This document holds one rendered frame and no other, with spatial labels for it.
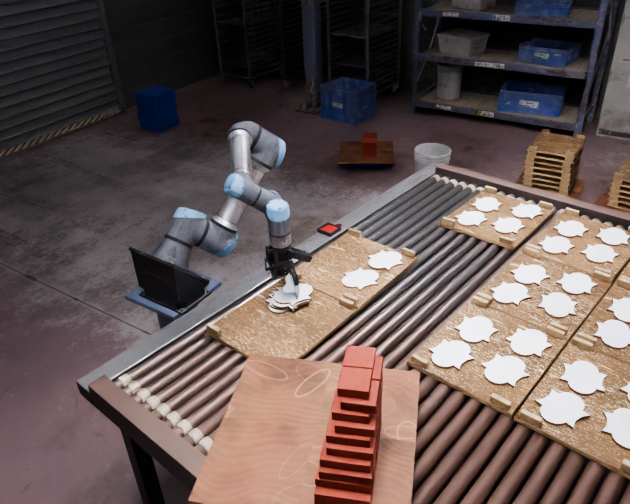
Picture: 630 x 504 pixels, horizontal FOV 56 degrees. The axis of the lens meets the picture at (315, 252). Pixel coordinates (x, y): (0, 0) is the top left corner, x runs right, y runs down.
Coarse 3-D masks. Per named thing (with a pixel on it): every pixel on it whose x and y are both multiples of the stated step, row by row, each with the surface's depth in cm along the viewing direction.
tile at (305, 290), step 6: (276, 288) 215; (300, 288) 213; (306, 288) 213; (312, 288) 213; (276, 294) 211; (282, 294) 211; (288, 294) 210; (294, 294) 210; (300, 294) 210; (306, 294) 210; (276, 300) 208; (282, 300) 208; (288, 300) 207; (294, 300) 207; (300, 300) 207; (306, 300) 208
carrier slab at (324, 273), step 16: (336, 240) 249; (352, 240) 249; (368, 240) 248; (320, 256) 239; (336, 256) 239; (352, 256) 238; (304, 272) 230; (320, 272) 229; (336, 272) 229; (384, 272) 227; (400, 272) 227; (320, 288) 220; (336, 288) 220; (352, 288) 219; (368, 288) 219; (384, 288) 221
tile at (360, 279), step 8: (352, 272) 227; (360, 272) 227; (368, 272) 226; (376, 272) 226; (344, 280) 222; (352, 280) 222; (360, 280) 222; (368, 280) 222; (376, 280) 223; (360, 288) 218
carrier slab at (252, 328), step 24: (240, 312) 210; (264, 312) 209; (288, 312) 208; (312, 312) 208; (336, 312) 207; (216, 336) 199; (240, 336) 198; (264, 336) 198; (288, 336) 197; (312, 336) 197
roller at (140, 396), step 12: (456, 180) 298; (444, 192) 290; (420, 204) 278; (408, 216) 270; (384, 228) 260; (372, 240) 253; (204, 348) 196; (216, 348) 197; (192, 360) 192; (204, 360) 194; (168, 372) 187; (180, 372) 188; (156, 384) 183; (168, 384) 185; (132, 396) 179; (144, 396) 179
